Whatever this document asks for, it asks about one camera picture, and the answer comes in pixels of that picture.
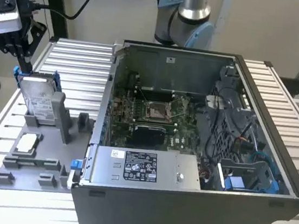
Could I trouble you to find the blue bay clip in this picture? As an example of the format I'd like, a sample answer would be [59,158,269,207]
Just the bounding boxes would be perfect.
[224,176,243,190]

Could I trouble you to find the blue case latch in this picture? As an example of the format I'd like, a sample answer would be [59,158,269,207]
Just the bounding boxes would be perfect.
[69,158,83,170]

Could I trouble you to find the silver CPU chip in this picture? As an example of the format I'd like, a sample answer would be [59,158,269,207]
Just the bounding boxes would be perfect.
[14,131,40,157]

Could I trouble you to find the grey metal disk bay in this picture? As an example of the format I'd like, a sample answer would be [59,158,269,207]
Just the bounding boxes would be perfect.
[188,62,295,196]

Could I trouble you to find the black open PC case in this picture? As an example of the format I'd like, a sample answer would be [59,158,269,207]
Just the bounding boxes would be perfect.
[66,35,299,224]

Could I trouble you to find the black graphics card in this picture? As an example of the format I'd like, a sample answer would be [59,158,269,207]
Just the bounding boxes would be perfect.
[131,123,168,150]

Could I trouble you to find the grey parts rack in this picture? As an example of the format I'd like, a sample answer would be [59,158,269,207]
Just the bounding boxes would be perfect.
[0,85,99,200]

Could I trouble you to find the silver power supply unit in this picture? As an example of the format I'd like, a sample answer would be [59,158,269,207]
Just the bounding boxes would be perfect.
[88,142,206,195]

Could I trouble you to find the CPU socket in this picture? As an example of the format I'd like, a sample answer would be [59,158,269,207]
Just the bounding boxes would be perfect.
[144,100,173,123]

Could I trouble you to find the black power wire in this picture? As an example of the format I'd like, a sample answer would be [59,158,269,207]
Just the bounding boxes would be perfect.
[202,84,238,166]

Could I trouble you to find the green motherboard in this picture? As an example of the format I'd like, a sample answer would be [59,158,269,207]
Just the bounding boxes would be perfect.
[103,81,207,157]

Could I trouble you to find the silver disk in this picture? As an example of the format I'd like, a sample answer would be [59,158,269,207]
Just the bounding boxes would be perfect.
[7,65,63,128]

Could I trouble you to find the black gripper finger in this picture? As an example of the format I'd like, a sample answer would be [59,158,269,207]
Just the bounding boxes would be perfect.
[16,19,49,76]
[3,35,23,56]

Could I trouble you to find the locking lever wire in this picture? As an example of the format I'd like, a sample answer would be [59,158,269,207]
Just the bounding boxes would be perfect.
[136,86,150,102]

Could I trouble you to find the blue data wire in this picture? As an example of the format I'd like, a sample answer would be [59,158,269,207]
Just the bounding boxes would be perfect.
[246,149,282,186]

